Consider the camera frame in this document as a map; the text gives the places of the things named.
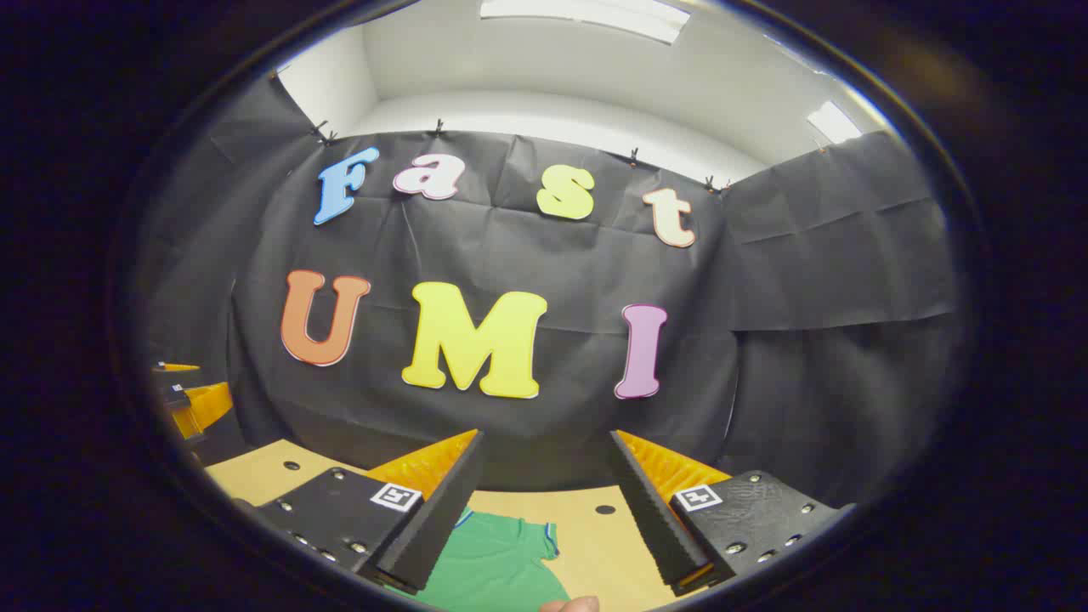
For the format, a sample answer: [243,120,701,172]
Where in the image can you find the small ceiling light panel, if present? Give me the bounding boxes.
[806,100,864,145]

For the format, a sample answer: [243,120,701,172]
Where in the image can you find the long ceiling light panel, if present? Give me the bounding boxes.
[480,0,691,45]

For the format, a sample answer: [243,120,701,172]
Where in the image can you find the black backdrop cloth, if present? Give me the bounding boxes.
[140,72,966,511]

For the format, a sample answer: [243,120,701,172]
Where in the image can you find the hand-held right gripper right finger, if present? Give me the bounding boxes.
[608,429,858,598]

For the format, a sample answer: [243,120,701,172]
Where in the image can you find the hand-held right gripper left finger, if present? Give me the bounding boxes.
[234,429,485,594]

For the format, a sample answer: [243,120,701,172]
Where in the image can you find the green T-shirt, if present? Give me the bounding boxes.
[387,507,572,612]

